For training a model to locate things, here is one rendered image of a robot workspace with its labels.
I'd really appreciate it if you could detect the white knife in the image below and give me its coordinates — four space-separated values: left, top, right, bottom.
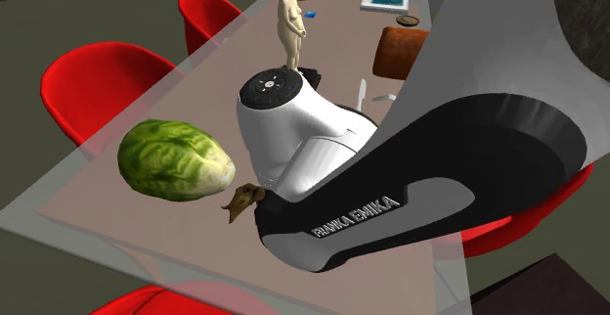
355 77 369 113

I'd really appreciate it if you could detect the beige human figure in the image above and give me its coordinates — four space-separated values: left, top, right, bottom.
277 0 308 73

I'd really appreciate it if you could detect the white tablet with teal screen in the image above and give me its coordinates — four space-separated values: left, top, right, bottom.
359 0 411 16

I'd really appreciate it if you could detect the glass table with brown top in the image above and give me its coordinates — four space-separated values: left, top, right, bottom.
0 0 474 315

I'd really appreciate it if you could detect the red shell chair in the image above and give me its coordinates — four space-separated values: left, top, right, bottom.
460 160 596 259
39 41 188 150
89 284 268 315
178 0 249 57

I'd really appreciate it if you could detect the small brown gnarled figure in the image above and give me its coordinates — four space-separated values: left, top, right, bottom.
220 183 268 225

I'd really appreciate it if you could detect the green lettuce head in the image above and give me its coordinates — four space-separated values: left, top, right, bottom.
116 118 238 203

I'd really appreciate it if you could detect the dark round object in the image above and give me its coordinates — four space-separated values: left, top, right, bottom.
551 0 610 84

